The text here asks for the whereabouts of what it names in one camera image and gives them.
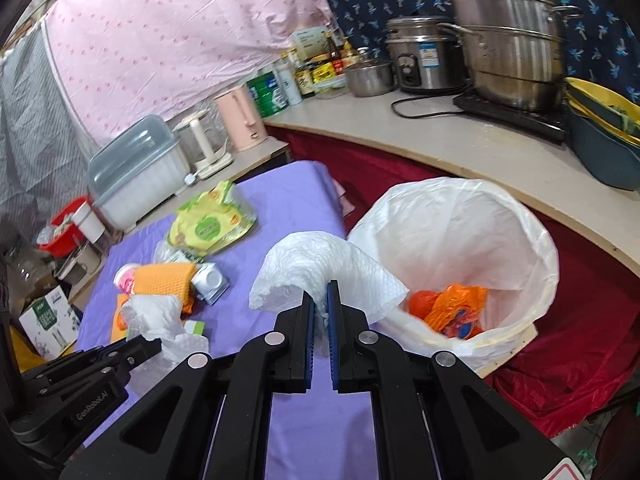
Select orange sponge cloth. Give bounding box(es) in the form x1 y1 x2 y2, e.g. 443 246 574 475
131 261 199 313

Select small steel pot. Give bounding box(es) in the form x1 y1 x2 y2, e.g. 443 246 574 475
344 59 396 98

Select dark sauce bottle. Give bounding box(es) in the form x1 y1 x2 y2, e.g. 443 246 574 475
295 62 316 99

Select yellow green wipes packet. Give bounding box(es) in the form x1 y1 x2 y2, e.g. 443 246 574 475
167 181 258 262

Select pink electric kettle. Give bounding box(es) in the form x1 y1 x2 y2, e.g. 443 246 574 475
213 84 266 154

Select small white bottle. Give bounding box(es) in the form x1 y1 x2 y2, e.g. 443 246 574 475
192 262 231 306

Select red plastic basin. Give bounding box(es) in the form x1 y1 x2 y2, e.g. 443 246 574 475
36 196 94 259

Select pink dotted sheet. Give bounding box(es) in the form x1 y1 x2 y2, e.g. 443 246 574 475
42 0 335 147

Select purple cloth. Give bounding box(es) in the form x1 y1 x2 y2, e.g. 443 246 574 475
75 160 381 480

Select grey striped cloth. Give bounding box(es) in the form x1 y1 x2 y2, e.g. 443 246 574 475
0 34 97 243

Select blue plastic basin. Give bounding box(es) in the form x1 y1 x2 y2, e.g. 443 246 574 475
565 101 640 192

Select green printed cardboard box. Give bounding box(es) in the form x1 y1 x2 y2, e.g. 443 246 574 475
18 286 82 362

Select large steel steamer pot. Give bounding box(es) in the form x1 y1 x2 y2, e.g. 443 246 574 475
446 0 584 112

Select steel rice cooker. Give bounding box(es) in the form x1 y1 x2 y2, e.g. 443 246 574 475
384 15 469 94

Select black induction cooker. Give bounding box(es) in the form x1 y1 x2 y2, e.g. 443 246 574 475
452 87 571 144

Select black power cable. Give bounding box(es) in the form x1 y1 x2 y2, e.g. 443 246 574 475
390 91 464 121

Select pink patterned paper cup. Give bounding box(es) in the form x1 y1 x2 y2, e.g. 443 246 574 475
113 263 146 294

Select white blender jar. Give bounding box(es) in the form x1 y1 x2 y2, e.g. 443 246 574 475
74 207 106 242

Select white paper towel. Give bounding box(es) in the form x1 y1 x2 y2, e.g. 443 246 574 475
249 231 409 322

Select yellow label jar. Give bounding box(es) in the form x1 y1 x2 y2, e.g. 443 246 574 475
312 61 337 86

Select green canister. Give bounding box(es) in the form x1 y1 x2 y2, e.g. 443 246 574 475
247 70 291 119

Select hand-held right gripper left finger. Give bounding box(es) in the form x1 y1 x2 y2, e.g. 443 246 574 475
59 291 316 480

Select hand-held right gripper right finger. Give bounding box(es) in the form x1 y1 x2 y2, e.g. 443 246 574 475
325 281 581 480

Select bin with white bag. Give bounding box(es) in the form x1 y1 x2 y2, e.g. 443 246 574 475
347 177 560 377

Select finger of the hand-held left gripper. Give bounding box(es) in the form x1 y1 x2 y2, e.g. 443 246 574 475
20 335 164 399

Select red velvet cloth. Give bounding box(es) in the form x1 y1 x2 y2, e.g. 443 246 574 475
264 126 640 438

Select white dish drainer box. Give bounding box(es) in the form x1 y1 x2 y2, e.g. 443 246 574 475
87 114 194 231

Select beige carton box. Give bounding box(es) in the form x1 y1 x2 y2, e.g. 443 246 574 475
292 26 331 59

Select orange plastic wrapper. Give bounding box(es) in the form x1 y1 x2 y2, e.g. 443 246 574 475
407 283 489 342

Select white tissue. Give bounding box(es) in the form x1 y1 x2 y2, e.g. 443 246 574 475
121 294 209 367

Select yellow plastic basin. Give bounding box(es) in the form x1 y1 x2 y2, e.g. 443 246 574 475
565 77 640 149

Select pale blue tumbler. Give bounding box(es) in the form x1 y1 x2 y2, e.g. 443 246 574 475
273 62 304 106

